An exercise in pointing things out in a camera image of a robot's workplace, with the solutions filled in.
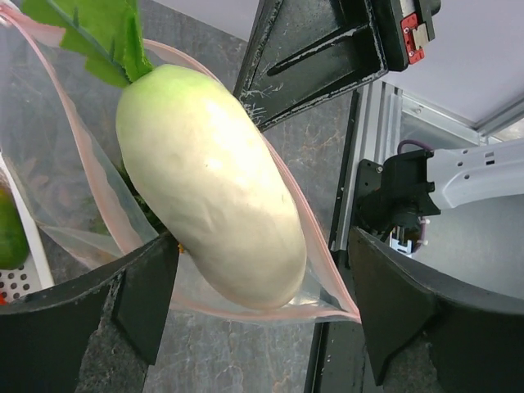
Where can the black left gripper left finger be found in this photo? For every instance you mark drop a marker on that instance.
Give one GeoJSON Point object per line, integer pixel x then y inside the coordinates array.
{"type": "Point", "coordinates": [99, 332]}

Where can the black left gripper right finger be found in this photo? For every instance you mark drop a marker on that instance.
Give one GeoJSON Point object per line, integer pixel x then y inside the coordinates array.
{"type": "Point", "coordinates": [472, 337]}

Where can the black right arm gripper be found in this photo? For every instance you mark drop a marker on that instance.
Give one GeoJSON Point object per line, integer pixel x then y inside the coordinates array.
{"type": "Point", "coordinates": [305, 52]}

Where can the green orange toy mango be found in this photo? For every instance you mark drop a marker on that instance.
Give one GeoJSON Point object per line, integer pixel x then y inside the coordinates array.
{"type": "Point", "coordinates": [14, 244]}

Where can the white toy radish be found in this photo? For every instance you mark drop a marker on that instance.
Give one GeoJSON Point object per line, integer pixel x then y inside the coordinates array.
{"type": "Point", "coordinates": [193, 155]}

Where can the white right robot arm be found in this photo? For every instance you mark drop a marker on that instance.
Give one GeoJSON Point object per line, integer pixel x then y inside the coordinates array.
{"type": "Point", "coordinates": [397, 195]}

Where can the white perforated plastic basket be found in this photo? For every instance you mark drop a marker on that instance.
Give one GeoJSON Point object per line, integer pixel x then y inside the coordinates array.
{"type": "Point", "coordinates": [24, 266]}

